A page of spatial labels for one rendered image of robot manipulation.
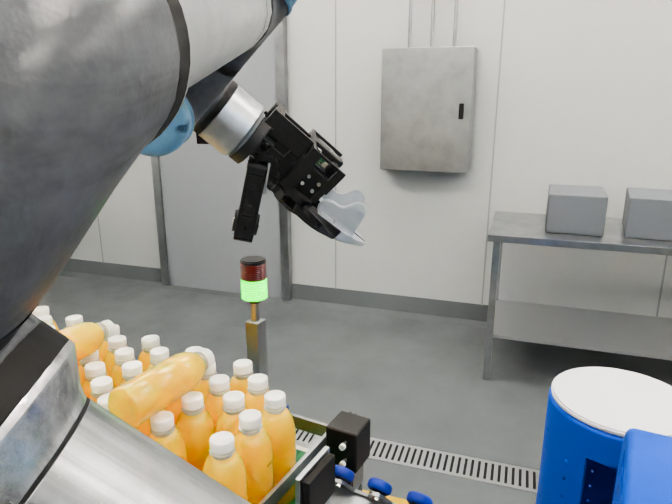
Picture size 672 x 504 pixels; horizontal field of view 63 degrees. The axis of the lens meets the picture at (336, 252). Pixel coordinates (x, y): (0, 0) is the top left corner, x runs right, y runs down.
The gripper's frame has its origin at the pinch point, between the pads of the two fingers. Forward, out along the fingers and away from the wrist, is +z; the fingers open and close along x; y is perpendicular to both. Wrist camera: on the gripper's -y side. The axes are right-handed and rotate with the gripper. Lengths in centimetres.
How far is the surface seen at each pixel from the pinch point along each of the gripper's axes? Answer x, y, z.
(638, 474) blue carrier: -26.0, 9.2, 33.3
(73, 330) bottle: 25, -61, -16
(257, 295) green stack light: 45, -42, 14
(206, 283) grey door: 338, -238, 91
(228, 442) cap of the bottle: -5.1, -37.3, 8.6
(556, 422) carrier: 12, -7, 67
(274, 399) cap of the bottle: 6.9, -35.3, 15.6
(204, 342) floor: 235, -212, 89
